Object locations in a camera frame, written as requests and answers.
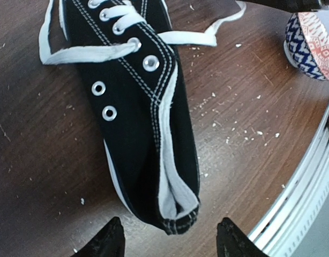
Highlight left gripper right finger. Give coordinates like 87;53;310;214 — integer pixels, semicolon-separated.
216;217;264;257

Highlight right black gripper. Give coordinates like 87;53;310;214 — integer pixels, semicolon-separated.
247;0;329;12

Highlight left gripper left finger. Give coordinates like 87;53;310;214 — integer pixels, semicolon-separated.
73;217;125;257

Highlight white shoelace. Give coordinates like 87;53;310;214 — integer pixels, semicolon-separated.
39;1;246;65

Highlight black white canvas sneaker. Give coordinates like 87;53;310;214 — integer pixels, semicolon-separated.
61;1;200;235

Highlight red white patterned bowl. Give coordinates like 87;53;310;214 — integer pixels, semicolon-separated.
283;12;329;81

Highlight aluminium front rail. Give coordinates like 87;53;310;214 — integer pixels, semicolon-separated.
248;104;329;256

